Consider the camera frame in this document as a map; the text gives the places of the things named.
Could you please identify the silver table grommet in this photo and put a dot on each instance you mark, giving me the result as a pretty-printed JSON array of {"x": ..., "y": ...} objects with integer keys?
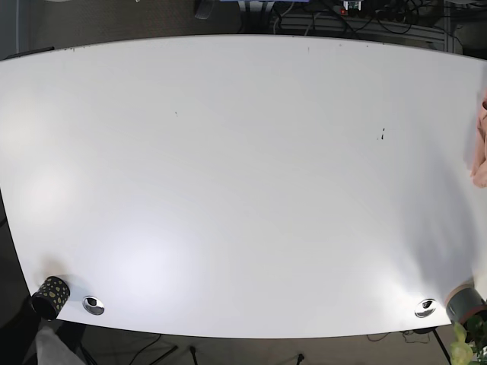
[
  {"x": 93, "y": 305},
  {"x": 425, "y": 308}
]

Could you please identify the green potted plant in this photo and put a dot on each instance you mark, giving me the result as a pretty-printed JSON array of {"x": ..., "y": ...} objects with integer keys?
[{"x": 469, "y": 346}]

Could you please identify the left silver table grommet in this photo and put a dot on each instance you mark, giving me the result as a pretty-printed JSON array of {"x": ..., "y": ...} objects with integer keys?
[{"x": 93, "y": 305}]

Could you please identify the right silver table grommet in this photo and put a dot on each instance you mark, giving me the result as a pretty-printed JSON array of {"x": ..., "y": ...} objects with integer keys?
[{"x": 425, "y": 308}]

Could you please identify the black dotted cup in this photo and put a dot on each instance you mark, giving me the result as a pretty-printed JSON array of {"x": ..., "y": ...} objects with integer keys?
[{"x": 48, "y": 301}]

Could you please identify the salmon pink T-shirt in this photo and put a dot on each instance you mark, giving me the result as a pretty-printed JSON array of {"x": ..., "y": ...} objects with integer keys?
[{"x": 478, "y": 169}]

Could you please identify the grey plant pot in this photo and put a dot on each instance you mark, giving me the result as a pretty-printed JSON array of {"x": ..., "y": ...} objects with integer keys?
[{"x": 463, "y": 303}]

